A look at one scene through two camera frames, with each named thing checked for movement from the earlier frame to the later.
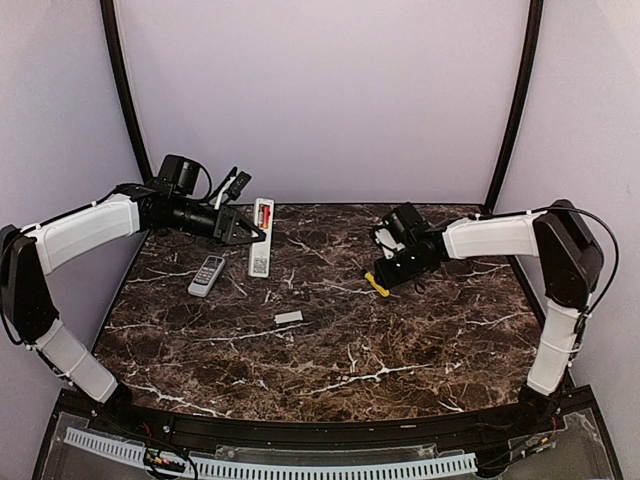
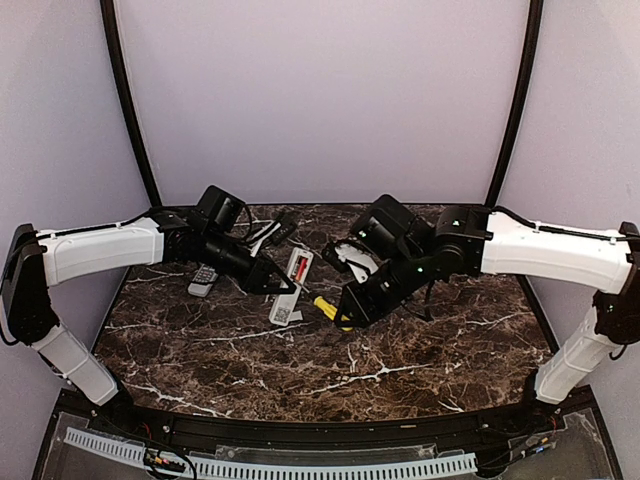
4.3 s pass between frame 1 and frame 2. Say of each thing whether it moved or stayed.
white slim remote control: moved
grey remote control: stayed
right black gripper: moved
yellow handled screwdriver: moved
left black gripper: moved
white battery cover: stayed
